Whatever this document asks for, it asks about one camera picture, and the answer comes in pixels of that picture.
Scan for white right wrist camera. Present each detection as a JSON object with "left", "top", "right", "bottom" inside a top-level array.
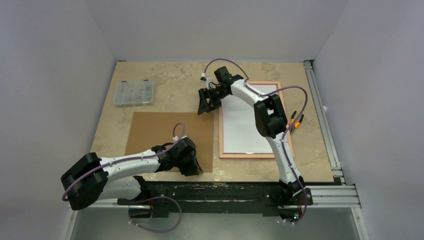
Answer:
[{"left": 200, "top": 73, "right": 215, "bottom": 90}]

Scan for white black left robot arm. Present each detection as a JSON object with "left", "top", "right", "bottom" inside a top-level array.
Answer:
[{"left": 60, "top": 136, "right": 203, "bottom": 211}]

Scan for pink wooden picture frame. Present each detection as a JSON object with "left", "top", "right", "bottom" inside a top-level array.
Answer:
[{"left": 218, "top": 81, "right": 295, "bottom": 161}]

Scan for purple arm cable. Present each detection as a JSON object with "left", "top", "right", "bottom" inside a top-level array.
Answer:
[
  {"left": 202, "top": 58, "right": 309, "bottom": 226},
  {"left": 61, "top": 122, "right": 183, "bottom": 234}
]

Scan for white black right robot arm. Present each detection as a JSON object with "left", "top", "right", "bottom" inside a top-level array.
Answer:
[{"left": 197, "top": 66, "right": 305, "bottom": 204}]

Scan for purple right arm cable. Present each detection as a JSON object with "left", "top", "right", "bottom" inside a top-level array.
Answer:
[{"left": 202, "top": 58, "right": 309, "bottom": 226}]

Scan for brown cardboard backing board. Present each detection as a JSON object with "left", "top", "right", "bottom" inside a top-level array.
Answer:
[{"left": 124, "top": 112, "right": 214, "bottom": 173}]

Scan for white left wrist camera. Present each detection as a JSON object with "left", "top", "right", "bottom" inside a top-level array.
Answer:
[{"left": 172, "top": 135, "right": 187, "bottom": 142}]

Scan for aluminium rail frame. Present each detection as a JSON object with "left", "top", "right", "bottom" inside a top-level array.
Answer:
[{"left": 71, "top": 61, "right": 362, "bottom": 240}]

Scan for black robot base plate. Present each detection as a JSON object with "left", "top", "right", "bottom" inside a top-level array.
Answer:
[{"left": 117, "top": 181, "right": 314, "bottom": 221}]

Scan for yellow black pliers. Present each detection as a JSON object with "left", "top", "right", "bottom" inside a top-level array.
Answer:
[{"left": 288, "top": 110, "right": 304, "bottom": 134}]

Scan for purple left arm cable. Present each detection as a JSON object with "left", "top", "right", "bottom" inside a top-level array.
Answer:
[{"left": 61, "top": 122, "right": 183, "bottom": 234}]

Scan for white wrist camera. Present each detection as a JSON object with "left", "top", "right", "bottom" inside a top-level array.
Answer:
[
  {"left": 200, "top": 73, "right": 215, "bottom": 90},
  {"left": 172, "top": 135, "right": 187, "bottom": 142}
]

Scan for sunset photo print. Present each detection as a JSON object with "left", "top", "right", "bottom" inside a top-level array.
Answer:
[{"left": 221, "top": 84, "right": 281, "bottom": 155}]

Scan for clear plastic organizer box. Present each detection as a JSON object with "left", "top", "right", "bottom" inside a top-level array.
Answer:
[{"left": 112, "top": 79, "right": 155, "bottom": 107}]

